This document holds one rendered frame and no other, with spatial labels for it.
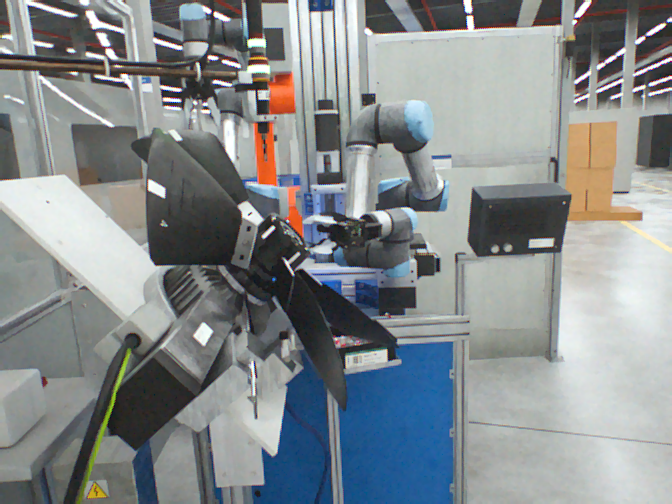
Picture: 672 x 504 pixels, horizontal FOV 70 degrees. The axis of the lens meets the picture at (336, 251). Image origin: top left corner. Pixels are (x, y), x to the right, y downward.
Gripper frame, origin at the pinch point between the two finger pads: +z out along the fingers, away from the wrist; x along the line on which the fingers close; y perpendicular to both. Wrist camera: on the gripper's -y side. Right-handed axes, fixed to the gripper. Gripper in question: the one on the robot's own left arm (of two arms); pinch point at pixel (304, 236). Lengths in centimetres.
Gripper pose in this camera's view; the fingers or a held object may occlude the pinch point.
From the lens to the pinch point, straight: 119.7
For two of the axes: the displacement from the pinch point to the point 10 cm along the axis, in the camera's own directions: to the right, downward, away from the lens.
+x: -0.1, 9.6, 2.9
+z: -7.8, 1.7, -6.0
